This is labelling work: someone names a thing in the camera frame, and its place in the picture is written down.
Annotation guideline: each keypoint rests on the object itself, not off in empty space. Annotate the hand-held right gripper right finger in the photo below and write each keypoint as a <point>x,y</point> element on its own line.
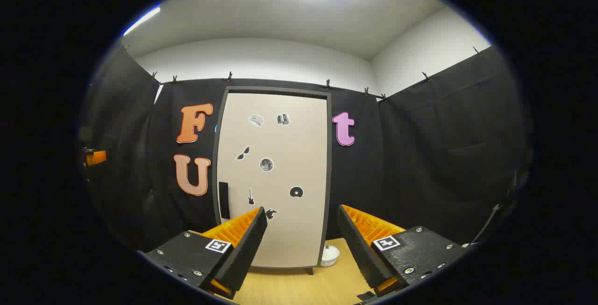
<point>359,253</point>

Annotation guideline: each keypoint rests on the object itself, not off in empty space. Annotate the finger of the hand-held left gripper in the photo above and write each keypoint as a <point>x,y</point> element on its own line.
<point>97,157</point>

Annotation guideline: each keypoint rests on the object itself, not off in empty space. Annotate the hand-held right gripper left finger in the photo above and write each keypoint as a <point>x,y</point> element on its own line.
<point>247,253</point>

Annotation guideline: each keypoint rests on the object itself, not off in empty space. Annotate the grey cabinet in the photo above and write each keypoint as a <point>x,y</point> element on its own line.
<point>329,132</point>

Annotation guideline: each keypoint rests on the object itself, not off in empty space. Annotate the white round device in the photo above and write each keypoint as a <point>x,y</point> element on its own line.
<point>330,254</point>

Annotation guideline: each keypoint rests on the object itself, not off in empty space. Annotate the black backdrop cloth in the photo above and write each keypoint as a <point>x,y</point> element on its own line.
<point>420,165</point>

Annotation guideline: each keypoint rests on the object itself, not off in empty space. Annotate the thin grey pole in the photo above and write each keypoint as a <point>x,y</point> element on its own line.
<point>488,221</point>

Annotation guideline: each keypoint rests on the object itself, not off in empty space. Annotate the row of black cloth clips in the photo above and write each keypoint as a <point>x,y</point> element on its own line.
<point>229,77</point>

